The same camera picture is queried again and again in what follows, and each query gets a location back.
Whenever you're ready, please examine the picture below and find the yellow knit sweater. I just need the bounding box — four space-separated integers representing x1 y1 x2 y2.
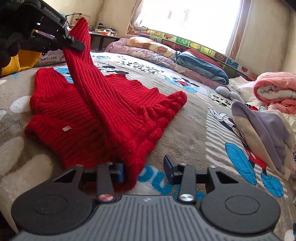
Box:
1 50 41 76

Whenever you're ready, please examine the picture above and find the red knit sweater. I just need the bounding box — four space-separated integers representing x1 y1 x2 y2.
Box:
25 18 187 191

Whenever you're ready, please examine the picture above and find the lavender folded garment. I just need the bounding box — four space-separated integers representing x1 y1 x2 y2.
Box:
34 49 65 67

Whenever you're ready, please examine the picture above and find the Mickey Mouse bed blanket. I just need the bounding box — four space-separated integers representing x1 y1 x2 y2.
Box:
1 53 295 237

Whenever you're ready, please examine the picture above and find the cluttered dark side desk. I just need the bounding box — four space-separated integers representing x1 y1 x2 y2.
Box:
88 23 120 52

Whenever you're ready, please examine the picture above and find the pink floral quilt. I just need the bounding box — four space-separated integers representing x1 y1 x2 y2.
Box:
104 38 226 89

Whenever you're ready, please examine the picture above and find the light blue plush toy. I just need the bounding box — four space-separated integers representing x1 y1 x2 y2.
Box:
215 86 244 103

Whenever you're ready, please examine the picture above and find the purple and cream garment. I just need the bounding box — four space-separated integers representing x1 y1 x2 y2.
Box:
231 100 295 181

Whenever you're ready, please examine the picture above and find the cream comforter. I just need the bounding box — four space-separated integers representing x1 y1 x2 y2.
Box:
228 72 295 133

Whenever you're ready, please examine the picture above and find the blue folded blanket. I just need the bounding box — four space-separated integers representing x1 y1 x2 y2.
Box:
174 51 229 85

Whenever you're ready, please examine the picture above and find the yellow patterned pillow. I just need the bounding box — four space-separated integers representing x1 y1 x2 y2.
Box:
126 37 177 59

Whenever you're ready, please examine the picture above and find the pink rolled quilt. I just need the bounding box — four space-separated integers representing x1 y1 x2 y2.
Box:
253 72 295 114

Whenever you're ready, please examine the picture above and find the colourful alphabet mat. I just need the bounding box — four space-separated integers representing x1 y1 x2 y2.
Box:
126 26 258 81

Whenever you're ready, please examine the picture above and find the window curtain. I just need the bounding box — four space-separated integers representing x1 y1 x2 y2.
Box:
226 0 251 59

